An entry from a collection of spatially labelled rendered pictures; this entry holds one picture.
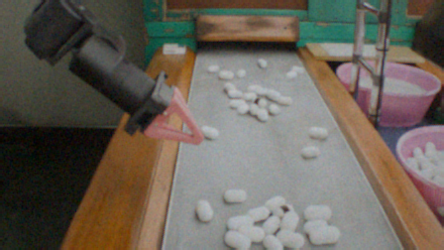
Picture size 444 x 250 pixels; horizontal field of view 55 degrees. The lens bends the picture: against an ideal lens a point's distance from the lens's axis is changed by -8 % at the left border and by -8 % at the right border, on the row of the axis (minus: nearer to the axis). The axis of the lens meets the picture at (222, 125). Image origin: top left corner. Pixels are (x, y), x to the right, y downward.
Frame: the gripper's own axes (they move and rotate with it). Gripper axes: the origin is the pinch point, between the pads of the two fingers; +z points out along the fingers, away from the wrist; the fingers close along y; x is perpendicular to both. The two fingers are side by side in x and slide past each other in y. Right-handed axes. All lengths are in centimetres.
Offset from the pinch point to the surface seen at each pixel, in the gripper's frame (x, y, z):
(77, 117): 97, 165, -12
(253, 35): -7, 72, 12
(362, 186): -9.3, 0.6, 24.6
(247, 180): 1.9, 3.2, 11.2
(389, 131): -16, 35, 43
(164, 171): 8.9, 3.6, 0.6
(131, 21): 37, 164, -20
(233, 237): 2.3, -13.3, 7.9
